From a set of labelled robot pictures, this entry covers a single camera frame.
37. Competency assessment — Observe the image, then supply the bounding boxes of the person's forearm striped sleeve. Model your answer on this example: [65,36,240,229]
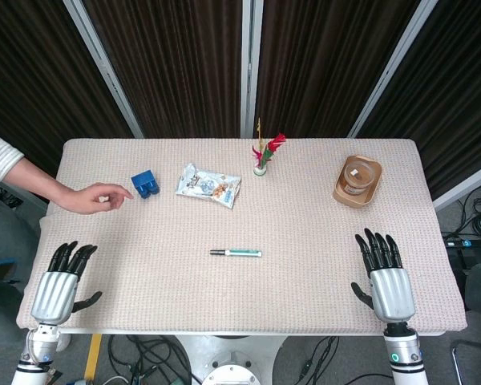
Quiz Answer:
[0,126,65,205]

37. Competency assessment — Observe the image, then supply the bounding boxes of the white green marker pen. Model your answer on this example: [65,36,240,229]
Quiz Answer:
[223,248,263,258]

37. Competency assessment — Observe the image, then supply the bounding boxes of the black cables under table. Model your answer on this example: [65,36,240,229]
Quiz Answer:
[107,334,193,385]

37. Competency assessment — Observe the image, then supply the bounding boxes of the black power strip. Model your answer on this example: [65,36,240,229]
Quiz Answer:
[443,236,481,249]

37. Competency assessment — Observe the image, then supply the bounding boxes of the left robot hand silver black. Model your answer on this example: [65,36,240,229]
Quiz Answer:
[30,241,103,324]

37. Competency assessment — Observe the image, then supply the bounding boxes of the dark curtain panel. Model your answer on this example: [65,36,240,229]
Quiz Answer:
[0,0,134,193]
[256,0,422,140]
[83,0,244,140]
[358,0,481,201]

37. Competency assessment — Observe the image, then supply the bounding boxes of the grey metal partition post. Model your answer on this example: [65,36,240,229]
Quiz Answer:
[240,0,265,139]
[432,160,481,212]
[347,0,440,139]
[63,0,145,140]

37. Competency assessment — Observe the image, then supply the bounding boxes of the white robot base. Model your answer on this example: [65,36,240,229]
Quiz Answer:
[176,334,289,385]

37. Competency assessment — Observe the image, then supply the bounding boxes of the blue toy block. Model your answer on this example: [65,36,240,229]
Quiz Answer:
[130,170,161,200]

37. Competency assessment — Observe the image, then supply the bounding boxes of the clear glass jar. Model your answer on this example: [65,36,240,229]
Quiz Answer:
[343,159,378,194]

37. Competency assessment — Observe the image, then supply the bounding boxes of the white snack bag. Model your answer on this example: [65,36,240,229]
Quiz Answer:
[175,163,242,209]

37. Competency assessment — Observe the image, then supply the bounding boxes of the red feather shuttlecock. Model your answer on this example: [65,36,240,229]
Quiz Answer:
[251,117,287,176]

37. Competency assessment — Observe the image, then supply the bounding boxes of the pink knitted tablecloth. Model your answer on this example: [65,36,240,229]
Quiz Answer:
[15,138,468,336]

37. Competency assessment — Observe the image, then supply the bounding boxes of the person's bare hand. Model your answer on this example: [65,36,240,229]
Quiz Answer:
[58,182,135,216]

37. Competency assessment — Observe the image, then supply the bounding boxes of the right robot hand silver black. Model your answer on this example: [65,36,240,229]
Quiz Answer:
[350,228,416,324]

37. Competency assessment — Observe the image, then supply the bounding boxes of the tan wooden tray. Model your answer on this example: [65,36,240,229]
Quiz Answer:
[332,155,383,209]

